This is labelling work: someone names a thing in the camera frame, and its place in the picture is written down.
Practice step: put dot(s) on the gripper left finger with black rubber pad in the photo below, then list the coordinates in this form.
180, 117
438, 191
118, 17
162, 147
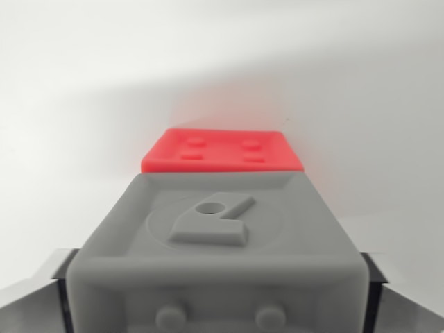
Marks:
38, 295

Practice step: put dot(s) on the gripper right finger with black rubber pad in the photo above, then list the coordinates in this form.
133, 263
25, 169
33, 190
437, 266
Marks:
399, 298

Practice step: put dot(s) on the grey studded cube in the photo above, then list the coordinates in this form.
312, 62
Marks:
216, 249

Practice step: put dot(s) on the red studded cube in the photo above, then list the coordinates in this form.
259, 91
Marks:
222, 151

